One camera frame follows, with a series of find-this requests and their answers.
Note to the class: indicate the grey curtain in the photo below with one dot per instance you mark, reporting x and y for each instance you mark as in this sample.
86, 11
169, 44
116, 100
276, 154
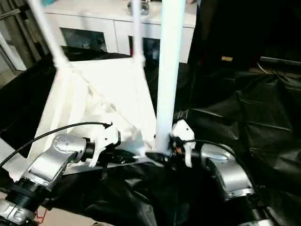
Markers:
23, 28

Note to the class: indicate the black tall cabinet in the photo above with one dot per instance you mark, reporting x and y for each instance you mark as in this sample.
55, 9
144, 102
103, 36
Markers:
244, 26

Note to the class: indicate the black flat device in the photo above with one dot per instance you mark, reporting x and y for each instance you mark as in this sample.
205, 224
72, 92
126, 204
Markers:
280, 61

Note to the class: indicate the black plastic mat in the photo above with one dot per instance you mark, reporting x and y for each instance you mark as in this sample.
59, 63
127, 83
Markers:
254, 117

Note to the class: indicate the white cabinet with glass doors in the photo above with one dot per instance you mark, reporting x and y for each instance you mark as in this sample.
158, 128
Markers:
94, 19

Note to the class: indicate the grey bundle on cabinet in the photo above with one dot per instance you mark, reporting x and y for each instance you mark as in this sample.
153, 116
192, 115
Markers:
141, 7

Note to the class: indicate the small yellow label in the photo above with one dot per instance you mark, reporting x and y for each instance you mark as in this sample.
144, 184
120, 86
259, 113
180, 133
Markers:
227, 59

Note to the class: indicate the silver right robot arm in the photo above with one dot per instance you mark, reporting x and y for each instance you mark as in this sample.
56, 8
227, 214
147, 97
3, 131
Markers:
225, 172

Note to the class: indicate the white plastic table top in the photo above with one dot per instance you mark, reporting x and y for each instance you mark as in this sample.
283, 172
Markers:
108, 84

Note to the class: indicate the grey metal pole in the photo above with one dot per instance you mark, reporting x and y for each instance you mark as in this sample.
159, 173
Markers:
9, 13

